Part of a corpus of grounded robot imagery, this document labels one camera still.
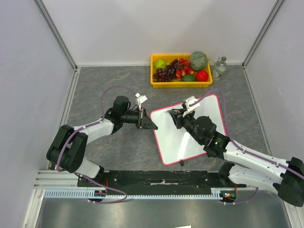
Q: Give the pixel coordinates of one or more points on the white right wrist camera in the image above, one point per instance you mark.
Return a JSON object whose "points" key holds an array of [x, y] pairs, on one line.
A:
{"points": [[190, 104]]}

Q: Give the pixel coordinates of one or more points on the left aluminium frame post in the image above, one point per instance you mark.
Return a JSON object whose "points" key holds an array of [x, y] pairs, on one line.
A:
{"points": [[55, 32]]}

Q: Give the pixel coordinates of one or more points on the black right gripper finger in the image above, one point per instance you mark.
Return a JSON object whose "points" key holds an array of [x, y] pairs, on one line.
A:
{"points": [[176, 111], [174, 118]]}

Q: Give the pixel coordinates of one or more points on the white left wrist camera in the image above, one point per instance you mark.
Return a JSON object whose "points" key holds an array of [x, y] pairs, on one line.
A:
{"points": [[140, 99]]}

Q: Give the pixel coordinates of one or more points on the right aluminium frame post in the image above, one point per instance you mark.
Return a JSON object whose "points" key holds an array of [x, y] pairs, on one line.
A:
{"points": [[266, 26]]}

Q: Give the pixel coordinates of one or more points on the clear glass bottle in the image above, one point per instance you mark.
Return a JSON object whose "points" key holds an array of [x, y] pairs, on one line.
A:
{"points": [[219, 68]]}

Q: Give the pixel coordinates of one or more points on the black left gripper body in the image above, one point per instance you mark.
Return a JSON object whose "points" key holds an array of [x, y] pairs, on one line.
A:
{"points": [[140, 118]]}

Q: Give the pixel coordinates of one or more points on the green apple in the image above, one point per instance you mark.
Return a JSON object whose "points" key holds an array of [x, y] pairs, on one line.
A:
{"points": [[160, 64]]}

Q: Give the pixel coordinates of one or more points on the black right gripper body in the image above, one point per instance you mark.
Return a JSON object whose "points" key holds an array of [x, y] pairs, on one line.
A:
{"points": [[180, 118]]}

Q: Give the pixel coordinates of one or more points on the green netted melon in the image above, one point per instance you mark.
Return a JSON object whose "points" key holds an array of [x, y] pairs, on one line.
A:
{"points": [[198, 61]]}

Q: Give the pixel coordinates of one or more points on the dark purple grape bunch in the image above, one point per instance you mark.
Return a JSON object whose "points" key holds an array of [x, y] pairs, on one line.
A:
{"points": [[168, 74]]}

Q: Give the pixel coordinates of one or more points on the pink framed whiteboard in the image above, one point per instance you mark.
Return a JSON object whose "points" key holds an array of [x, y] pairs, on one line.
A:
{"points": [[177, 144]]}

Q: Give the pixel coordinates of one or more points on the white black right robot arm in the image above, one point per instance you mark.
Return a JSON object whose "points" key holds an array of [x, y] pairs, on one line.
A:
{"points": [[242, 165]]}

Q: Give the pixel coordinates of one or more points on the green avocado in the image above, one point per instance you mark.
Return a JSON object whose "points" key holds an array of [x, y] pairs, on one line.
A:
{"points": [[188, 78]]}

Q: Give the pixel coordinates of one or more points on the yellow plastic fruit bin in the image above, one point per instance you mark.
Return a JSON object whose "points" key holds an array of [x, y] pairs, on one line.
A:
{"points": [[176, 83]]}

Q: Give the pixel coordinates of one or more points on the aluminium frame post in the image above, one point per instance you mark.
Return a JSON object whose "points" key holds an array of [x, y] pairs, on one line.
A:
{"points": [[266, 26], [55, 32]]}

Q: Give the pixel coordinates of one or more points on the red tomato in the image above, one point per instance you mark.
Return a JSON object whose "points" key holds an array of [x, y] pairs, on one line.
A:
{"points": [[202, 76]]}

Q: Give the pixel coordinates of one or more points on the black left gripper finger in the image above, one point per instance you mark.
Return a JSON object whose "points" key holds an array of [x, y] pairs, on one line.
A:
{"points": [[149, 126], [146, 118]]}

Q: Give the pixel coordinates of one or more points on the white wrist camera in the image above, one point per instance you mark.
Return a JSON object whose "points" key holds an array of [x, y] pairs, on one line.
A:
{"points": [[190, 104], [140, 99]]}

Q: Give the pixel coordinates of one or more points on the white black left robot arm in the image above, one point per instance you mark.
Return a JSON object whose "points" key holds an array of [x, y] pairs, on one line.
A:
{"points": [[67, 150]]}

